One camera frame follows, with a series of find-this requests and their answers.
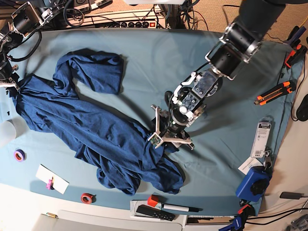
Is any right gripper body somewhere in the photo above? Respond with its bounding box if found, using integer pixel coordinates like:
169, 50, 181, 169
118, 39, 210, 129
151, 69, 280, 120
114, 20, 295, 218
0, 62, 20, 92

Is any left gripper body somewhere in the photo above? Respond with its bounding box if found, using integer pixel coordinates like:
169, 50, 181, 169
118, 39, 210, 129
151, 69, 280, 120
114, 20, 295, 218
151, 104, 194, 150

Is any blue t-shirt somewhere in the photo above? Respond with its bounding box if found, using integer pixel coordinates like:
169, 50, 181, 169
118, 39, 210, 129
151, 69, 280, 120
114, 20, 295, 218
9, 49, 184, 196

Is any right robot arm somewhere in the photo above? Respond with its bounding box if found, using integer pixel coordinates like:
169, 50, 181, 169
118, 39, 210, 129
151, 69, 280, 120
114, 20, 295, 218
0, 0, 65, 91

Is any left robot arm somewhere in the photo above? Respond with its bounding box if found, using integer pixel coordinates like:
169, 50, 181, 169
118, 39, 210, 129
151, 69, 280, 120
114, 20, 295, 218
148, 0, 288, 149

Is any translucent plastic cup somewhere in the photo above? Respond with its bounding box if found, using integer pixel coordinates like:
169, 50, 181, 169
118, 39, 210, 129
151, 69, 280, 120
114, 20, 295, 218
0, 121, 16, 148

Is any red cube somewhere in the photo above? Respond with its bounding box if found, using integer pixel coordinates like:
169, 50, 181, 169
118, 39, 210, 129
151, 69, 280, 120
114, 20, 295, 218
147, 194, 159, 207

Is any white black marker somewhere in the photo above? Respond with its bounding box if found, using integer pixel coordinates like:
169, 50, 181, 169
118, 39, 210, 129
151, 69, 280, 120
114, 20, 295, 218
161, 204, 200, 212

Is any purple tape roll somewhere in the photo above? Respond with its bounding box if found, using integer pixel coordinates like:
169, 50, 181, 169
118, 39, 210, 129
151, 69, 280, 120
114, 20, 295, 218
14, 149, 26, 162

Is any light blue table cloth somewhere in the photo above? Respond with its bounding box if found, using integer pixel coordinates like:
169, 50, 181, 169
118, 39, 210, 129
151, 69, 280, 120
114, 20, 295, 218
0, 29, 304, 216

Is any black remote control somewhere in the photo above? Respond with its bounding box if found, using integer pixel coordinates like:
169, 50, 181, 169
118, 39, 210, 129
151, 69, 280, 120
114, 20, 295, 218
136, 205, 176, 221

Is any white paper card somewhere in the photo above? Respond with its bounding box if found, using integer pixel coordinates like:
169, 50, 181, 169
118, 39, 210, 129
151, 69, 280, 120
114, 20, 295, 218
238, 157, 263, 175

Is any blister pack with tool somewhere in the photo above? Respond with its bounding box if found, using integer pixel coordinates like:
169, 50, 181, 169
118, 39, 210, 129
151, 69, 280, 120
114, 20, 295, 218
250, 116, 273, 158

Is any blue box with black knob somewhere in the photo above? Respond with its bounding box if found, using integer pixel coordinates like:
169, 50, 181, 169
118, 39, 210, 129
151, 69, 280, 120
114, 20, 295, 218
235, 167, 272, 202

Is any red tape roll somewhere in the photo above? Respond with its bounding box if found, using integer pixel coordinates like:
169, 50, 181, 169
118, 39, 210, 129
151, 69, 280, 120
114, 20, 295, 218
80, 193, 95, 205

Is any white card with pink clip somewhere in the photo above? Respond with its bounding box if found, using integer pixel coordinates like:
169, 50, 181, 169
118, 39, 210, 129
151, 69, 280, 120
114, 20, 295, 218
36, 165, 69, 194

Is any orange clamp bottom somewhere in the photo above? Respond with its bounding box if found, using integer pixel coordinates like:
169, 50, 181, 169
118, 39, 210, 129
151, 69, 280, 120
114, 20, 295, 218
238, 204, 251, 214

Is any blue clamp bottom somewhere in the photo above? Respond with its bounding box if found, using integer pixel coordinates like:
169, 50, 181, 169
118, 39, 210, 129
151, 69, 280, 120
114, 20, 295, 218
219, 216, 243, 231

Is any orange black utility knife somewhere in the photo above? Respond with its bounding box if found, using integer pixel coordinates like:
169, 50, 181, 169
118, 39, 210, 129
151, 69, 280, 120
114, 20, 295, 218
254, 80, 296, 106

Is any black computer mouse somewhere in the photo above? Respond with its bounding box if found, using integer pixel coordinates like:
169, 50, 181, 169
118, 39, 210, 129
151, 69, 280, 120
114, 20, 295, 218
295, 94, 308, 122

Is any black small device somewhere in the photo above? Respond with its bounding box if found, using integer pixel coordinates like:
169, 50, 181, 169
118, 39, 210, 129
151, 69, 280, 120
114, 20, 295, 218
280, 192, 302, 200

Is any orange black clamp right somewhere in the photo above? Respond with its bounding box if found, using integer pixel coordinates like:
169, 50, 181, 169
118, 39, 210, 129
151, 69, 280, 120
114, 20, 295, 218
284, 44, 308, 69

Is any blue black clamp top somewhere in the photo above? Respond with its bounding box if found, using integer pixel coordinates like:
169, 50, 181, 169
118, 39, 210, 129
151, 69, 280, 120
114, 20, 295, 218
282, 26, 306, 46

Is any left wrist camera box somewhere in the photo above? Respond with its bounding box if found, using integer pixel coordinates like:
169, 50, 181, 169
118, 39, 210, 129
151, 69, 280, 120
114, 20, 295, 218
147, 132, 164, 149

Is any power strip with red switch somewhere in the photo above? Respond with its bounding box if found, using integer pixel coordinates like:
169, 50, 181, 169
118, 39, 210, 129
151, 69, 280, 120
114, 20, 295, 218
81, 5, 168, 29

